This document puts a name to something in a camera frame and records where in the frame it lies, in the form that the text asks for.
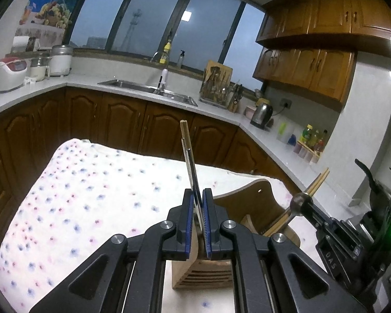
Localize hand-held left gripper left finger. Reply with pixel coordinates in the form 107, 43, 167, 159
29, 188, 196, 313

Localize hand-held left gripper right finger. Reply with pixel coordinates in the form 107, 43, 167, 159
202, 188, 369, 313

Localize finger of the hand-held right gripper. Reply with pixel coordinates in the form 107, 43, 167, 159
301, 198, 339, 236

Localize wooden utensil holder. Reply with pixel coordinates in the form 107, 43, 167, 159
171, 178, 302, 290

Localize dish rack with utensils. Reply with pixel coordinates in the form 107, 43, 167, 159
199, 67, 232, 108

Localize row of seasoning bottles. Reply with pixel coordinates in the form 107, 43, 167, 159
293, 140, 321, 164

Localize dark condiment bottle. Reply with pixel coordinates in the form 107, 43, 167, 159
317, 130, 329, 153

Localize yellow cap condiment bottle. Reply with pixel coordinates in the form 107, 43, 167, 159
301, 124, 313, 147

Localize white and green cup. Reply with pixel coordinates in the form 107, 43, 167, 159
277, 121, 292, 144

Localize floral tablecloth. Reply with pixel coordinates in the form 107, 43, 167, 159
0, 139, 316, 313

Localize steel electric kettle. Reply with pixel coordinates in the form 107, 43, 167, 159
250, 102, 273, 129

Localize knife block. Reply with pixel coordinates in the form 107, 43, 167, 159
227, 83, 243, 113

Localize brown wooden lower cabinets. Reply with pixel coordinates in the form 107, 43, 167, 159
0, 86, 300, 245

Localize brown wooden cabinets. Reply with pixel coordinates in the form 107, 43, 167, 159
252, 0, 391, 111
0, 86, 300, 245

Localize steel sink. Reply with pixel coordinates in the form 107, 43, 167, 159
98, 79, 198, 106

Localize brown wooden upper cabinets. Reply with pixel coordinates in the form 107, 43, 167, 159
252, 0, 391, 111

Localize wooden cutting board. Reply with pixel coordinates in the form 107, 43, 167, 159
203, 59, 233, 87

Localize white kitchen countertop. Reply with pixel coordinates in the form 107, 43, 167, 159
0, 72, 378, 209

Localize kitchen window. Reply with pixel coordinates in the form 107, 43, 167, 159
68, 0, 266, 72

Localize white pot with metal lid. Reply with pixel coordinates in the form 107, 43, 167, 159
49, 45, 74, 76

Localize white rice cooker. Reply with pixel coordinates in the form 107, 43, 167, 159
0, 58, 28, 92

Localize fruit wall poster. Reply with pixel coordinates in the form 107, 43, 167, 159
16, 0, 92, 36

